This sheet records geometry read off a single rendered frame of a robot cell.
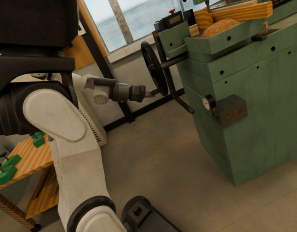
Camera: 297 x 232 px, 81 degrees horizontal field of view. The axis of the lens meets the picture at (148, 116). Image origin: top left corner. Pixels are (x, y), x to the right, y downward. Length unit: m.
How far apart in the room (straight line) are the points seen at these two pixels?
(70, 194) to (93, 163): 0.10
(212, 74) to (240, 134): 0.38
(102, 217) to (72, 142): 0.23
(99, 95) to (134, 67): 1.43
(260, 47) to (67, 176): 0.84
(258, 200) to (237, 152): 0.30
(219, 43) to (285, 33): 0.32
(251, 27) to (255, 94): 0.31
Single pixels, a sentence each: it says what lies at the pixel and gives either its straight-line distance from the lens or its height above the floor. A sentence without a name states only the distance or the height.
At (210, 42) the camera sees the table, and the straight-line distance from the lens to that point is 0.70.
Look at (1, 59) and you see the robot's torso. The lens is 0.44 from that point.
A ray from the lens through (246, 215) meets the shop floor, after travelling 1.17.
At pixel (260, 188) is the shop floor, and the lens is 1.26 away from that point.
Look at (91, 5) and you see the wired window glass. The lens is 2.21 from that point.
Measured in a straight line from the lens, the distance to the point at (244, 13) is 0.78.
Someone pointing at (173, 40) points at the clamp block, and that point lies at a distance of 0.88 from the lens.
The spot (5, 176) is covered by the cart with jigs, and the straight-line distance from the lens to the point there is 1.44.
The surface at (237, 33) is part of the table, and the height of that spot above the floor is 0.87.
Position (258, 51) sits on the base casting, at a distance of 0.88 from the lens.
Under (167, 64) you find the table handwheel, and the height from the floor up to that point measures 0.81.
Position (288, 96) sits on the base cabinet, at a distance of 1.08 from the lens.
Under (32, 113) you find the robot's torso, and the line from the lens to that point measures 0.42.
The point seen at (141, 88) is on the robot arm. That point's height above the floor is 0.79.
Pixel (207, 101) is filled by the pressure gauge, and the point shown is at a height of 0.68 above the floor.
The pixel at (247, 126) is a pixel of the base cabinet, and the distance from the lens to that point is 1.00.
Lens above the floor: 1.04
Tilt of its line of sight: 28 degrees down
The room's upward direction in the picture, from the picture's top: 25 degrees counter-clockwise
